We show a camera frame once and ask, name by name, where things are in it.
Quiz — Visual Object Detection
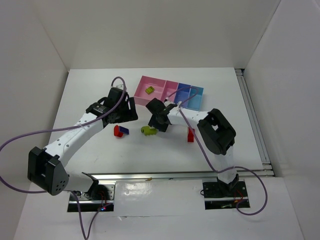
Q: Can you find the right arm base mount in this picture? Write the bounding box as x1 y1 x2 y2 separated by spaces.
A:
200 181 250 210

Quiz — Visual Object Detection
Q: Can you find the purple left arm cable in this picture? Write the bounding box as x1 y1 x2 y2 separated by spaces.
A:
0 76 129 240

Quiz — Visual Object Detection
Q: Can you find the aluminium front rail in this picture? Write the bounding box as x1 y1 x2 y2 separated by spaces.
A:
90 171 218 181

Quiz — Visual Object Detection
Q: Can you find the red stepped lego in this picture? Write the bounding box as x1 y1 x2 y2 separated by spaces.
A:
187 127 195 143

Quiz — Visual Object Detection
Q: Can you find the pink compartment tray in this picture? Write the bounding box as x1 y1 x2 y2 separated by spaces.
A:
134 75 179 106

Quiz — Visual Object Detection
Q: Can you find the blue compartment tray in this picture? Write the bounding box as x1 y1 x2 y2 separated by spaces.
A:
176 82 205 111

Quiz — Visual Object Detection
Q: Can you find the aluminium side rail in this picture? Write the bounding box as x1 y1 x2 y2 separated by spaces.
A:
234 68 275 177

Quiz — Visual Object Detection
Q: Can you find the green stepped lego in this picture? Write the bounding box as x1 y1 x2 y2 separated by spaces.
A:
140 125 158 136

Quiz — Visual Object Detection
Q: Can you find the dark blue flat lego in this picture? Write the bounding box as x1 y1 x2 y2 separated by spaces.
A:
118 126 130 135

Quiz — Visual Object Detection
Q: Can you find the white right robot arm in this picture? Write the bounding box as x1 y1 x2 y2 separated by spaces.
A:
146 98 239 192

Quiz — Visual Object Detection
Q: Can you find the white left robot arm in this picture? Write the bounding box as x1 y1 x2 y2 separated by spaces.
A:
27 87 138 196

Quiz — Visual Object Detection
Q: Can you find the small green square lego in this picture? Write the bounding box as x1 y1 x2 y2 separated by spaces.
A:
145 86 155 95

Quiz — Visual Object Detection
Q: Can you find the red rounded lego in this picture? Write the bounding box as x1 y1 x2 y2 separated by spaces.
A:
113 125 124 138

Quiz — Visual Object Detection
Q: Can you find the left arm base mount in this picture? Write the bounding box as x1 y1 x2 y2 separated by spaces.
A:
75 181 116 213

